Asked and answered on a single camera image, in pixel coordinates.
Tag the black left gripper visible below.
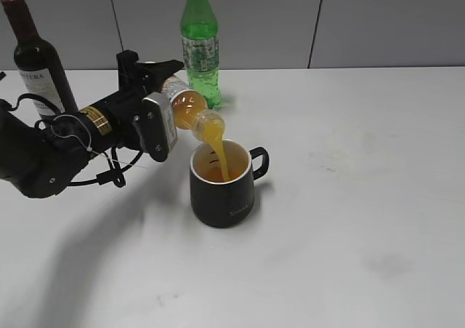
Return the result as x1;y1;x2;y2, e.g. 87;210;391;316
79;50;185;150

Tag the NFC orange juice bottle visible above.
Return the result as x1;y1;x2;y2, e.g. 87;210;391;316
161;76;225;142

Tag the black ceramic mug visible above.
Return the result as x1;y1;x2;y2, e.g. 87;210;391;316
190;140;270;228

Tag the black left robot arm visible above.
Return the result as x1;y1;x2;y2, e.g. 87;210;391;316
1;50;184;199

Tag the green plastic soda bottle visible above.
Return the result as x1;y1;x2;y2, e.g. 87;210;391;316
180;0;222;109

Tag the white zip tie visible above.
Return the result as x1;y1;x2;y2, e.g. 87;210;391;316
50;114;114;161

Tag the dark red wine bottle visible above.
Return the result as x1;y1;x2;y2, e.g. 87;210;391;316
1;0;78;113

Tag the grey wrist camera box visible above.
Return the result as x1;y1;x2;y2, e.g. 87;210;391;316
140;92;178;162

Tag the black cable loop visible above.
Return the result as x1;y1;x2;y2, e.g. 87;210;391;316
14;93;146;188

